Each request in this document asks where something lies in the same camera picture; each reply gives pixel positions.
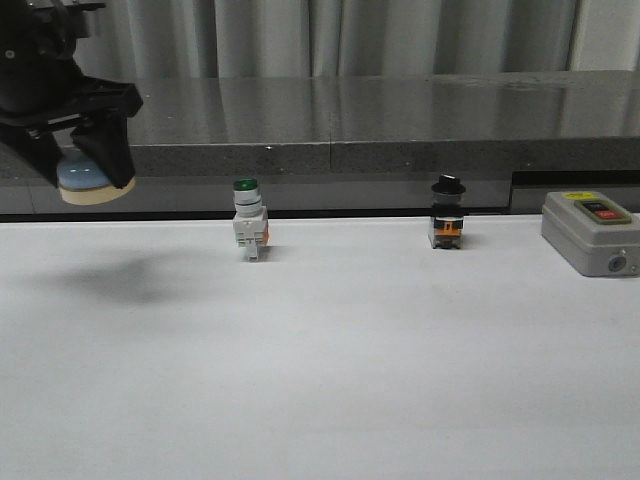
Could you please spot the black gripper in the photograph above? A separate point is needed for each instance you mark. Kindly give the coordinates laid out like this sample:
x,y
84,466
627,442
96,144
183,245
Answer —
x,y
42,86

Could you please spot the blue and cream call bell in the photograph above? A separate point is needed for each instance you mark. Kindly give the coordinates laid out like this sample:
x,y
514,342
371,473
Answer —
x,y
82,182

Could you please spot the grey curtain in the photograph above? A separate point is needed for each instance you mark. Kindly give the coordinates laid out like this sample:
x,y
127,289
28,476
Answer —
x,y
195,39

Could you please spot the grey stone counter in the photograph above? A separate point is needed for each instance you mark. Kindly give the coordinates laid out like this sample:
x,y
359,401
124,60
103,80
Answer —
x,y
364,144

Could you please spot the green pushbutton switch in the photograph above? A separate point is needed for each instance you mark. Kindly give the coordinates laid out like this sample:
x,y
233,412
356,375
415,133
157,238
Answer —
x,y
250,223

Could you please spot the black selector switch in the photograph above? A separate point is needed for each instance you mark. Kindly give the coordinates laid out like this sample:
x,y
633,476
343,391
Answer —
x,y
447,216

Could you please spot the grey pushbutton switch box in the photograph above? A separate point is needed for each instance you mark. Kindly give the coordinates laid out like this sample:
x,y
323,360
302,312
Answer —
x,y
597,236

